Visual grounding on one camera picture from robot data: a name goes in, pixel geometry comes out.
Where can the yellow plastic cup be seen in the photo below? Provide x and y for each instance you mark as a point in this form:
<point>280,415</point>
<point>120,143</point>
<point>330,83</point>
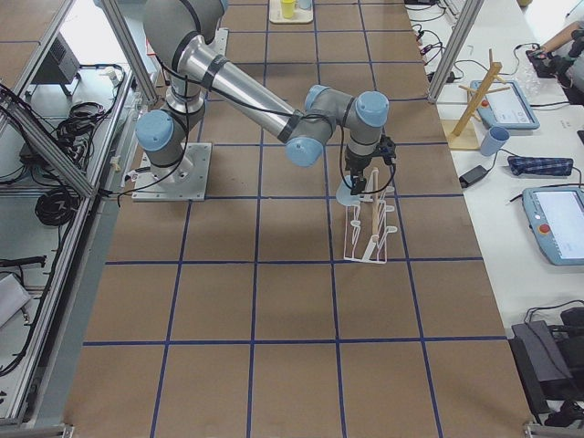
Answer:
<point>288,8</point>

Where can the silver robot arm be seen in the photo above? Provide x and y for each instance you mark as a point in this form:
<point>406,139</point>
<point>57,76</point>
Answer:
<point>181,34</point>

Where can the teach pendant tablet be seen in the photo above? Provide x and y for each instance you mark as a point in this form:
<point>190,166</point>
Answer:
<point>555,216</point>
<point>506,106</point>

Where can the beige serving tray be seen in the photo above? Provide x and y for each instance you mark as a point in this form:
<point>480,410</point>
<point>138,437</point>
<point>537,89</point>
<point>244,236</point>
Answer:
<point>300,17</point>

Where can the blue cup on tray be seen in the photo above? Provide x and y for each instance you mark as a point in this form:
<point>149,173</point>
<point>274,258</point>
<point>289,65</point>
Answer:
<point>304,4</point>

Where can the light blue cup on desk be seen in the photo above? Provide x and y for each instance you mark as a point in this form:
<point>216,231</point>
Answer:
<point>493,141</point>

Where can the far teach pendant tablet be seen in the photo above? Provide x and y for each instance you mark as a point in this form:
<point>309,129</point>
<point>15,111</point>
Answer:
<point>506,106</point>

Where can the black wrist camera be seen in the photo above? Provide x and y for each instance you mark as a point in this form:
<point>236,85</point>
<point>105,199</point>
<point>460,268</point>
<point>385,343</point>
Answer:
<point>387,150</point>

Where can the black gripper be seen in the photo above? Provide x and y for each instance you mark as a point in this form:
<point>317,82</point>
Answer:
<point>356,164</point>

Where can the white wire cup rack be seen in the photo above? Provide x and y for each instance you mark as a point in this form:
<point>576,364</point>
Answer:
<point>367,230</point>

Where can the near teach pendant tablet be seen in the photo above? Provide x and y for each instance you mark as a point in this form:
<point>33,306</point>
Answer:
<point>555,216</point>

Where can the blue plaid pencil case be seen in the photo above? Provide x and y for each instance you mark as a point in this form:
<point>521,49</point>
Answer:
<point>540,166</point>

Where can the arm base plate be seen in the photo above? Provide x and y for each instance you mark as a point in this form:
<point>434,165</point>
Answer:
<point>187,183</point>

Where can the light blue plastic cup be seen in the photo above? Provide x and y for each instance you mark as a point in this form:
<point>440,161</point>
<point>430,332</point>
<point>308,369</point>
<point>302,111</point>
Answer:
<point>344,195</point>

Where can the wooden mug tree stand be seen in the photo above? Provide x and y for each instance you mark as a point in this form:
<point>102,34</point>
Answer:
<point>458,135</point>

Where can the black power adapter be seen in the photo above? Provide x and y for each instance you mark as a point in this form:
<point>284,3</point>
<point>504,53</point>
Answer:
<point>473,176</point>

